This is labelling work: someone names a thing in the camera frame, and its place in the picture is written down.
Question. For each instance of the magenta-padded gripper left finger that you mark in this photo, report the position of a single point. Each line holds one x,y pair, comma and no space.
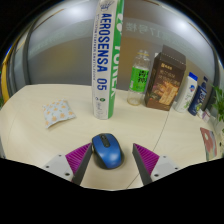
77,157

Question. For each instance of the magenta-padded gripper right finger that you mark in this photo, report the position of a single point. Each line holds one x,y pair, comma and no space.
147,158

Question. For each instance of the blue and black computer mouse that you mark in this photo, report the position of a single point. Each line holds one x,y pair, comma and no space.
107,151

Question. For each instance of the floral print mouse pad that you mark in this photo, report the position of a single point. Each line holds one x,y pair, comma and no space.
209,143

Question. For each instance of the small patterned tissue packet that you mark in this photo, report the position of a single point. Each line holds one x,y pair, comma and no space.
58,112

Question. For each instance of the small white crumpled packet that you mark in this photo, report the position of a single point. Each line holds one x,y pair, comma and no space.
200,113

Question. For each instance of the small white patterned jar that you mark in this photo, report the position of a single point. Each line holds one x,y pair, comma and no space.
206,115

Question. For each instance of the white blue-capped bottle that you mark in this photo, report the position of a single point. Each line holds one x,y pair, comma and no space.
186,95

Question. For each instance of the clear green-labelled drink bottle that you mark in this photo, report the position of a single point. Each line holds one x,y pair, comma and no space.
138,80

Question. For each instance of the dark blue pump bottle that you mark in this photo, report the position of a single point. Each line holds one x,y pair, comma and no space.
198,98

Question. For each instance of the brown carton box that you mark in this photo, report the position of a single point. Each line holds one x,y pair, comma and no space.
165,80

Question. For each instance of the white and green shuttlecock tube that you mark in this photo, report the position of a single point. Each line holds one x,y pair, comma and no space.
105,63

